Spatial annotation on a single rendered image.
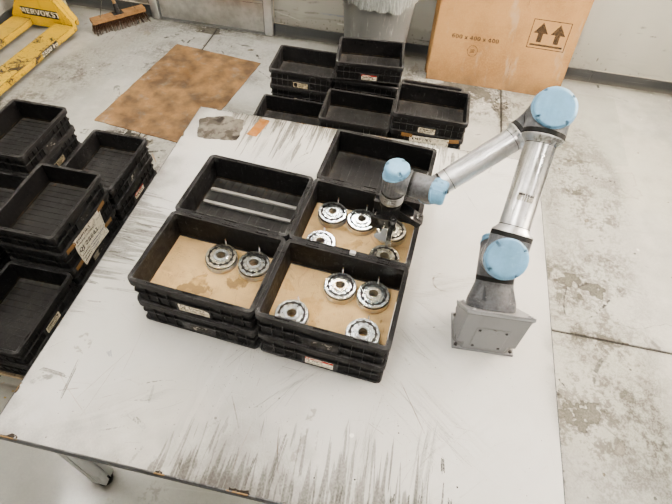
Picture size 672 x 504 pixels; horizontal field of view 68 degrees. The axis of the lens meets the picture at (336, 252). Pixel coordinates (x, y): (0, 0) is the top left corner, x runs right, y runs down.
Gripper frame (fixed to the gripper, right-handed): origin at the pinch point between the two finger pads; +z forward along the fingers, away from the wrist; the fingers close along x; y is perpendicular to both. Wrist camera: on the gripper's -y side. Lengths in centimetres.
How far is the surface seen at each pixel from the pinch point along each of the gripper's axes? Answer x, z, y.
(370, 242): 2.5, 2.0, 6.2
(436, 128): -107, 43, -7
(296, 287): 28.1, -0.5, 24.6
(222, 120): -57, 21, 90
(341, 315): 33.8, -1.2, 8.1
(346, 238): 3.3, 2.0, 14.7
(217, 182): -9, 4, 68
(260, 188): -11, 4, 52
